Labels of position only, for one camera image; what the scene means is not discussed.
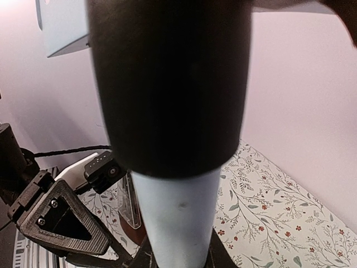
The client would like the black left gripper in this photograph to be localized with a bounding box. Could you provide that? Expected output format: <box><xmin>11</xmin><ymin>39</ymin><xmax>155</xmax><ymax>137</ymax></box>
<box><xmin>8</xmin><ymin>170</ymin><xmax>110</xmax><ymax>256</ymax></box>

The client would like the light blue music stand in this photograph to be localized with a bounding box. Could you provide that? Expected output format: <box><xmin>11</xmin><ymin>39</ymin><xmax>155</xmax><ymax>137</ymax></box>
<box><xmin>35</xmin><ymin>0</ymin><xmax>357</xmax><ymax>268</ymax></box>

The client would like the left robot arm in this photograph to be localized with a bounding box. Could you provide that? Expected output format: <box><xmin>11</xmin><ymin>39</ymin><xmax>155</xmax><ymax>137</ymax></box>
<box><xmin>1</xmin><ymin>123</ymin><xmax>110</xmax><ymax>257</ymax></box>

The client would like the brown wooden metronome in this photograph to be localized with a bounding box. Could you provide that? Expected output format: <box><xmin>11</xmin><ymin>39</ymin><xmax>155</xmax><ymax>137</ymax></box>
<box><xmin>118</xmin><ymin>172</ymin><xmax>147</xmax><ymax>246</ymax></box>

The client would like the floral patterned table mat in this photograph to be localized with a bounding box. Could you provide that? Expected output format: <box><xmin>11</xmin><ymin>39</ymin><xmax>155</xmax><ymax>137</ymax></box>
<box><xmin>80</xmin><ymin>136</ymin><xmax>357</xmax><ymax>268</ymax></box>

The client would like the aluminium base frame rail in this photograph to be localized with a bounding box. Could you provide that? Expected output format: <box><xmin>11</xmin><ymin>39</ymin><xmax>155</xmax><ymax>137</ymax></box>
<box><xmin>12</xmin><ymin>230</ymin><xmax>76</xmax><ymax>268</ymax></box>

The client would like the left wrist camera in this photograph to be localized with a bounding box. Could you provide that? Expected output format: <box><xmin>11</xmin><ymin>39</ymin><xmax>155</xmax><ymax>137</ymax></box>
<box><xmin>54</xmin><ymin>149</ymin><xmax>126</xmax><ymax>195</ymax></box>

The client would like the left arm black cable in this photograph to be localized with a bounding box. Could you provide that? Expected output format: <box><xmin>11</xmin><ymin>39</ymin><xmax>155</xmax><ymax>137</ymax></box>
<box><xmin>33</xmin><ymin>144</ymin><xmax>111</xmax><ymax>157</ymax></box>

